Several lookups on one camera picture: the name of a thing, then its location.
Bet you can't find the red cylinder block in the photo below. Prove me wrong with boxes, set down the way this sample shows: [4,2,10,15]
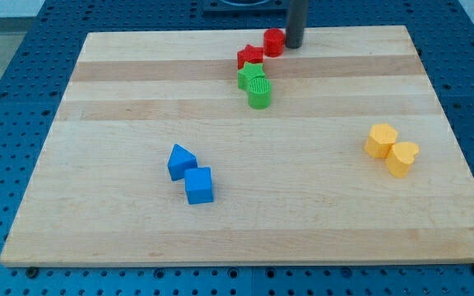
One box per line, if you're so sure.
[263,28,285,58]

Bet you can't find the green cylinder block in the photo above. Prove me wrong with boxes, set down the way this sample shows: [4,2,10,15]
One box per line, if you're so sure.
[248,77,272,109]

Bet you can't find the yellow hexagon block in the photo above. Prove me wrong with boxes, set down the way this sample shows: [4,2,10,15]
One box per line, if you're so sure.
[364,123,398,159]

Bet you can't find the wooden board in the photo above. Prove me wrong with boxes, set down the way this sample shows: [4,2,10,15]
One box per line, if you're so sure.
[0,25,474,267]

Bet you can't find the green star block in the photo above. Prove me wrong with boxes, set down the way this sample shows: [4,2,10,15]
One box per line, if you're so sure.
[237,62,266,90]

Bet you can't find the blue cube block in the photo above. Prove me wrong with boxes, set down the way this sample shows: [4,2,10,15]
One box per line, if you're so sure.
[184,167,214,205]

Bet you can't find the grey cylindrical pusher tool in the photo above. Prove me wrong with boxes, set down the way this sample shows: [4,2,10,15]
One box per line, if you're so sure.
[285,0,310,49]

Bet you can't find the yellow heart block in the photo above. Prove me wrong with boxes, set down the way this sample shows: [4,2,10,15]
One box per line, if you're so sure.
[385,141,420,178]

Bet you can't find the blue triangle block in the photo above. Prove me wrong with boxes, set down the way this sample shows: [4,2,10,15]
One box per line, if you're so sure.
[167,144,198,181]

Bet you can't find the red star block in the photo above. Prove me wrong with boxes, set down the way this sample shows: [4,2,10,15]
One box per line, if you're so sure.
[237,44,263,69]

